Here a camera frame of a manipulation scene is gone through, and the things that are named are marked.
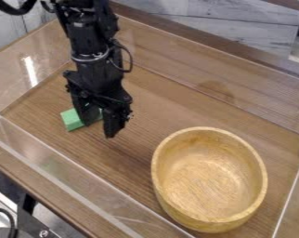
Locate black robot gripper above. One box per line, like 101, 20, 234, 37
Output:
63, 51, 132, 139

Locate green rectangular block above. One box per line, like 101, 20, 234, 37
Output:
61, 108, 87, 131

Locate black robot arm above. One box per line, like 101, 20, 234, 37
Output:
41, 0, 132, 139

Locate brown wooden bowl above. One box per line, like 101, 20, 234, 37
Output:
151, 126, 268, 233

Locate black table leg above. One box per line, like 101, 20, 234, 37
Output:
21, 193, 37, 215

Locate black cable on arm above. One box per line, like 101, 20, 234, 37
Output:
108, 40, 133, 74

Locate clear acrylic tray wall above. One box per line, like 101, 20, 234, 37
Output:
0, 115, 194, 238

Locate black cable lower left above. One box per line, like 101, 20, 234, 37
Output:
0, 206, 19, 238

